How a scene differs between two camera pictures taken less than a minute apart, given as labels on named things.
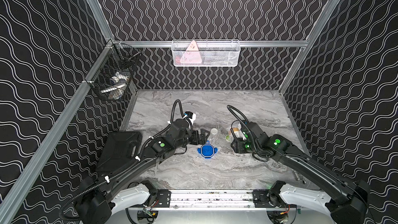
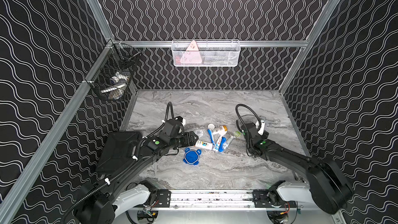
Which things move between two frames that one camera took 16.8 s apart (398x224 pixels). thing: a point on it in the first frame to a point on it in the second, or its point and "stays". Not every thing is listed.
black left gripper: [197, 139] to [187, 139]
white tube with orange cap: [238, 130] to [221, 130]
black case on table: [121, 147] stays
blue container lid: [207, 151] to [192, 156]
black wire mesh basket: [110, 79] stays
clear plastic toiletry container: [214, 138] to [247, 119]
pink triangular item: [192, 55] stays
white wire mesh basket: [205, 53] stays
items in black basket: [115, 91] stays
